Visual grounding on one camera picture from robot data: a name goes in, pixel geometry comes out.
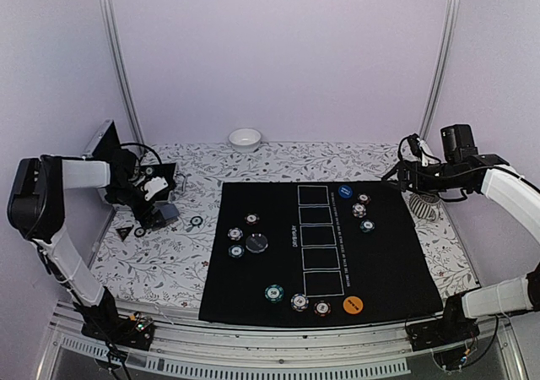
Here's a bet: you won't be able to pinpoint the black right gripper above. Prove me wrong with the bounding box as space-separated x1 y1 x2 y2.
382 160 468 198

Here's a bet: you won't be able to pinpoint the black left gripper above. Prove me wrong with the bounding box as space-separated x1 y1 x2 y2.
107 181 164 229

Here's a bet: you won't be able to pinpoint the grey playing card deck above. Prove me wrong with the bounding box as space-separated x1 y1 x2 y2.
152 204 179 229

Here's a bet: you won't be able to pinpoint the blue small blind button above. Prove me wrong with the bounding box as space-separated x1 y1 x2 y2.
337 184 354 198

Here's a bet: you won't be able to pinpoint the green chips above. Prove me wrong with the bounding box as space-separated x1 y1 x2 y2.
359 220 375 233
264 284 284 303
228 245 245 258

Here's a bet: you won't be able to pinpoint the blue peach chips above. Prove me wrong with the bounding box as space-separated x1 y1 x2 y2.
228 227 244 242

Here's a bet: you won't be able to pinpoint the red white poker chips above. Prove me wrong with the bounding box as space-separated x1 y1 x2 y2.
245 213 260 225

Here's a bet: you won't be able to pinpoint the black dealer button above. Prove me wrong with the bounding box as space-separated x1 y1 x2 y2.
246 233 268 254

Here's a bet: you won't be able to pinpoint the orange big blind button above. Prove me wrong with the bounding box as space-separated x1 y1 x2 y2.
343 296 364 315

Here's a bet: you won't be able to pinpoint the blue peach poker chip stack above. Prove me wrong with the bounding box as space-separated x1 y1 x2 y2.
290 293 309 312

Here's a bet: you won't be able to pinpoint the green poker chip stack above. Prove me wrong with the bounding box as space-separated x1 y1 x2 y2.
190 216 203 227

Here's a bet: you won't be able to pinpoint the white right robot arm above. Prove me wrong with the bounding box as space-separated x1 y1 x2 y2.
381 124 539 343

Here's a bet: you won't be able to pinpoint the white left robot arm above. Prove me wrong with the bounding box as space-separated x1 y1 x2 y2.
7 146 178 341

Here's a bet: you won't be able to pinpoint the black triangular marker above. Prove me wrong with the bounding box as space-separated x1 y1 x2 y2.
116 226 133 242

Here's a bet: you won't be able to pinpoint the aluminium poker case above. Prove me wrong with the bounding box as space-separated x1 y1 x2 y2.
83 120 189 206

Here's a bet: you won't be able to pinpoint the white ceramic bowl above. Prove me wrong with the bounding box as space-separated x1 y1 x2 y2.
229 128 262 153

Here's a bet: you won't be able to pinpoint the black poker play mat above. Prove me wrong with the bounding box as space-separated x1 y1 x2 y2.
198 182 443 328

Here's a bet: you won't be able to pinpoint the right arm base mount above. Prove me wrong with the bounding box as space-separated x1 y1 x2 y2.
404 317 480 372

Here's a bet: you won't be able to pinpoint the front aluminium rail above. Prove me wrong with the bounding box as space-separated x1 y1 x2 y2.
35 301 528 379

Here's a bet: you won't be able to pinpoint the right aluminium frame post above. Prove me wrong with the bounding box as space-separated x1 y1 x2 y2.
419 0 461 140

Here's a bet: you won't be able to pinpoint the aluminium frame post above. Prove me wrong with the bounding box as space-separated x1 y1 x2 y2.
99 0 145 144
419 0 461 140

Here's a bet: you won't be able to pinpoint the left aluminium frame post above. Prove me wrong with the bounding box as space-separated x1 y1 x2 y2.
99 0 145 144

